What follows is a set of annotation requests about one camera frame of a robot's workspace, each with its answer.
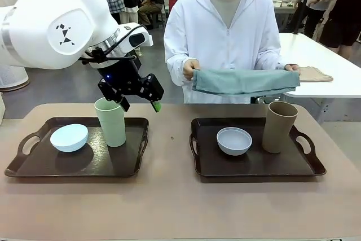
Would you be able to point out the light blue bowl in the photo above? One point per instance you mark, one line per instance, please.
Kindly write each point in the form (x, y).
(69, 139)

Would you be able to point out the grey-white bowl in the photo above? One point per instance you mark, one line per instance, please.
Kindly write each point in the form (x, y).
(234, 145)

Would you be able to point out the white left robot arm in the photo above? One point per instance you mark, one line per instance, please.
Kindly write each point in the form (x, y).
(56, 12)

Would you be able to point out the teal cloth mat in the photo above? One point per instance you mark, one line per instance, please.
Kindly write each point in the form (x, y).
(245, 83)

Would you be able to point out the dark brown serving tray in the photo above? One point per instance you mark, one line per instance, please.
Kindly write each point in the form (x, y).
(253, 167)
(70, 167)

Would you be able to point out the person's right hand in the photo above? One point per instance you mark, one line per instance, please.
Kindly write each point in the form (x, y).
(190, 69)

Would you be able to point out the person's left forearm white sleeve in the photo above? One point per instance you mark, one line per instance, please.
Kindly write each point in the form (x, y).
(275, 60)

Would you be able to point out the white perforated round base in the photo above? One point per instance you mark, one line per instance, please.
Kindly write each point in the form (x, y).
(12, 78)

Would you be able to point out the tall pale green cup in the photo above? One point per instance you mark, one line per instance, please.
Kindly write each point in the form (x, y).
(112, 128)

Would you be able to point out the person's left hand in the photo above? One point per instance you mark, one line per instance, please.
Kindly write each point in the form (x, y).
(292, 67)

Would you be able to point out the black tripod pole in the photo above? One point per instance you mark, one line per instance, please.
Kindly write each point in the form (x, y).
(303, 4)

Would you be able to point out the beige cloth mat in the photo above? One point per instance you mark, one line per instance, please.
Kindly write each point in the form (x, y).
(316, 76)

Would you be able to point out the person's torso white jacket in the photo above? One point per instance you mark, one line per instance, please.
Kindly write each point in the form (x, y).
(225, 40)

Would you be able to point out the white side table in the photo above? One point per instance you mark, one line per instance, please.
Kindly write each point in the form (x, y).
(324, 52)

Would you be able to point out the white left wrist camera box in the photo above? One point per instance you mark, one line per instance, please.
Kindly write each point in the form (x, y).
(146, 37)

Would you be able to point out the tall brown cup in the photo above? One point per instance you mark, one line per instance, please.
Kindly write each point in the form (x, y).
(277, 133)

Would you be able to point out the bystander in black t-shirt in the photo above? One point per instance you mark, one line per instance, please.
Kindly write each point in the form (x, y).
(341, 12)

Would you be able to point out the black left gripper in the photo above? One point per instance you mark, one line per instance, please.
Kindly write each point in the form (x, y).
(121, 80)

